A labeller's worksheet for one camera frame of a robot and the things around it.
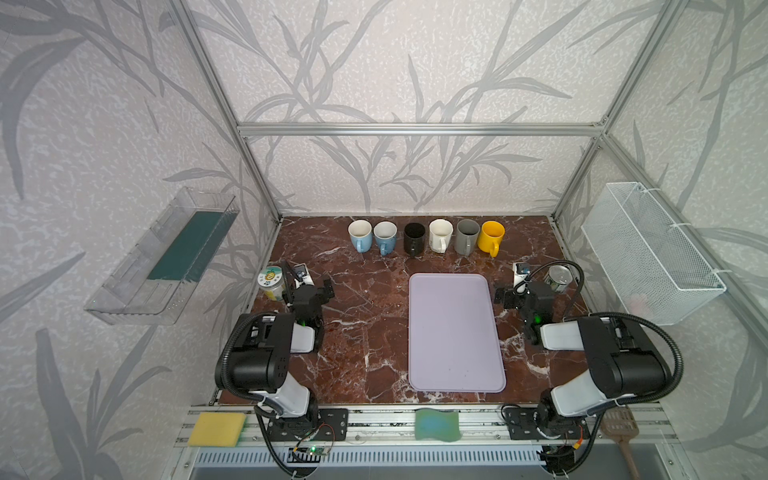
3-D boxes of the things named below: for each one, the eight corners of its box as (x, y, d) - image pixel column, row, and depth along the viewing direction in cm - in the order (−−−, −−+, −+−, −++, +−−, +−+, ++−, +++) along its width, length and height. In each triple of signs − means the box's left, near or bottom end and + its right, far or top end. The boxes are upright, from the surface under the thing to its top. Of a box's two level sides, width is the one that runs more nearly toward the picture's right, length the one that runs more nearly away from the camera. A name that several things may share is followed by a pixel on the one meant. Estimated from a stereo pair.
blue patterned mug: (374, 263, 108) (371, 245, 100) (376, 239, 116) (374, 221, 108) (396, 263, 108) (396, 245, 100) (397, 239, 116) (396, 221, 108)
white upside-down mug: (429, 262, 109) (432, 243, 100) (428, 238, 116) (430, 218, 107) (451, 262, 109) (455, 243, 100) (448, 238, 116) (451, 218, 107)
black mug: (404, 260, 109) (404, 243, 102) (404, 239, 116) (404, 222, 108) (424, 260, 109) (426, 243, 102) (423, 239, 116) (424, 222, 108)
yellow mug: (475, 258, 110) (481, 241, 102) (478, 236, 117) (483, 219, 109) (496, 262, 109) (503, 245, 101) (498, 240, 116) (504, 222, 108)
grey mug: (455, 262, 109) (459, 242, 100) (452, 239, 116) (455, 219, 107) (477, 262, 109) (484, 242, 100) (473, 239, 116) (478, 219, 107)
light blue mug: (349, 261, 109) (345, 243, 101) (353, 238, 116) (349, 219, 108) (371, 261, 109) (369, 243, 101) (373, 238, 116) (371, 219, 108)
